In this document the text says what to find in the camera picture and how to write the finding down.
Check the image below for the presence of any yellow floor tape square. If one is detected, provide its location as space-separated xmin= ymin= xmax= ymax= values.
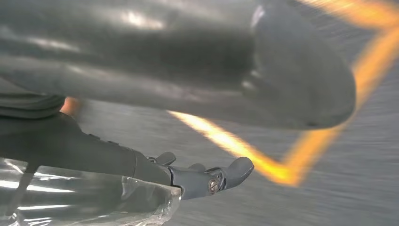
xmin=59 ymin=0 xmax=399 ymax=188

